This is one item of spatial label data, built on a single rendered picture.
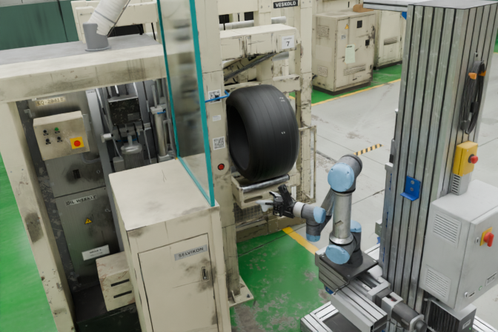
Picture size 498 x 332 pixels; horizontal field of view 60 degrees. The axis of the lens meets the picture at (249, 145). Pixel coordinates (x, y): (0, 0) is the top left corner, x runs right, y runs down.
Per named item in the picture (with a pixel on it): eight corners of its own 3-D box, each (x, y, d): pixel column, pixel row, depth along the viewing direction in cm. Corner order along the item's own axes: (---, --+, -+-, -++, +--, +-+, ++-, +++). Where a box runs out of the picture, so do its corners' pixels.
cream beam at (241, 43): (210, 64, 266) (208, 39, 260) (198, 56, 287) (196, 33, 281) (297, 50, 287) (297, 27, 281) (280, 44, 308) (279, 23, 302)
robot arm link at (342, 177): (356, 253, 222) (362, 157, 199) (346, 270, 210) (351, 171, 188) (334, 246, 228) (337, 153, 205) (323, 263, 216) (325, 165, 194)
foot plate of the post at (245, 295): (218, 311, 299) (218, 307, 297) (206, 287, 321) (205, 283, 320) (253, 299, 308) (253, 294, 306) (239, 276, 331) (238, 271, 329)
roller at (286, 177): (240, 195, 269) (240, 188, 268) (238, 191, 273) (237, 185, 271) (290, 181, 282) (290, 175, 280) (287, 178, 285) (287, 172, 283)
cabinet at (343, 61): (334, 97, 705) (336, 18, 653) (310, 89, 750) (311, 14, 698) (373, 85, 748) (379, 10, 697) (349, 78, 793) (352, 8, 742)
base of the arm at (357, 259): (369, 260, 231) (370, 245, 227) (348, 272, 224) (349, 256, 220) (348, 246, 243) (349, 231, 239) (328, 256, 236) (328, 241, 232)
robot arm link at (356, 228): (364, 241, 231) (365, 219, 225) (356, 255, 221) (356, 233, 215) (342, 234, 237) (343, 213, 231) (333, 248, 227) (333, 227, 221)
